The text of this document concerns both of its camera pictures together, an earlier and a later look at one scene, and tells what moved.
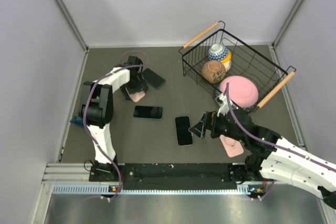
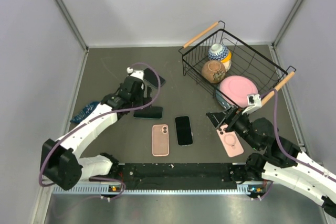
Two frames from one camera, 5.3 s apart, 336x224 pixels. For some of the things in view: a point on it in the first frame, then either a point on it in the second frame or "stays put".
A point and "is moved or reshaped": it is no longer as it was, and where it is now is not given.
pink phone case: (136, 96) is moved or reshaped
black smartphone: (185, 137) stays put
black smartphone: (148, 112) stays put
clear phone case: (185, 137) stays put
